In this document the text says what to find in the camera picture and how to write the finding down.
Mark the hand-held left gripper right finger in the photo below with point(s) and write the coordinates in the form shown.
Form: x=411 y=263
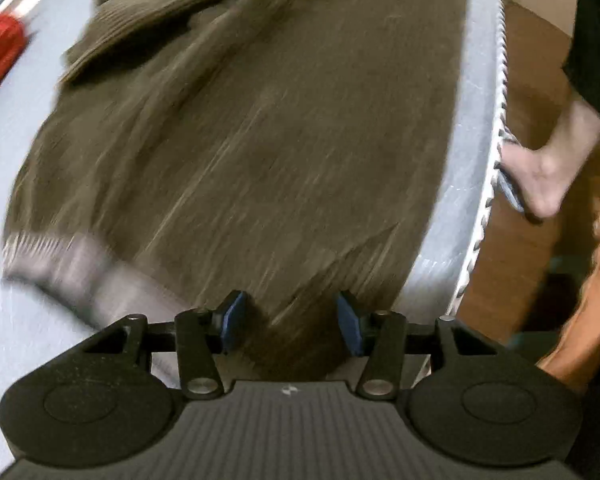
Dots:
x=346 y=316

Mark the grey striped slipper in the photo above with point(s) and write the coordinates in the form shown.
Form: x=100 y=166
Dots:
x=511 y=190

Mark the person's bare foot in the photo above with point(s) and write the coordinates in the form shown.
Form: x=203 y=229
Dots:
x=555 y=160

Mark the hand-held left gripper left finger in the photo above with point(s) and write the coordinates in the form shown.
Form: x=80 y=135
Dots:
x=234 y=316

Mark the grey mattress with zigzag trim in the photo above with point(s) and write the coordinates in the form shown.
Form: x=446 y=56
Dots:
x=461 y=110

